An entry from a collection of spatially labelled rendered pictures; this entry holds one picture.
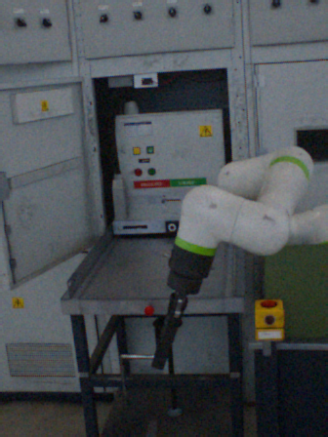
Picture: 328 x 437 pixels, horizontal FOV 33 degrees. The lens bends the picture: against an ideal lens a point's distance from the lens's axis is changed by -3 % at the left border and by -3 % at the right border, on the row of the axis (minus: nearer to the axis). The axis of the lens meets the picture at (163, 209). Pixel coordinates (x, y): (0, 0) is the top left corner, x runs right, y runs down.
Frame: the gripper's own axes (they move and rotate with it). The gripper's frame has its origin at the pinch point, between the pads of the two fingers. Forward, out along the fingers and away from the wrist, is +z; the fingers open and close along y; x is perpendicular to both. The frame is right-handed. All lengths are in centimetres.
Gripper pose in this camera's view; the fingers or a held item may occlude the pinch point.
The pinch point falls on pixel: (161, 354)
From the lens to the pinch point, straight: 131.3
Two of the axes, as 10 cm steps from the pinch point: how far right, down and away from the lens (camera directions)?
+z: -2.8, 9.5, 1.6
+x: 9.6, 2.8, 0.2
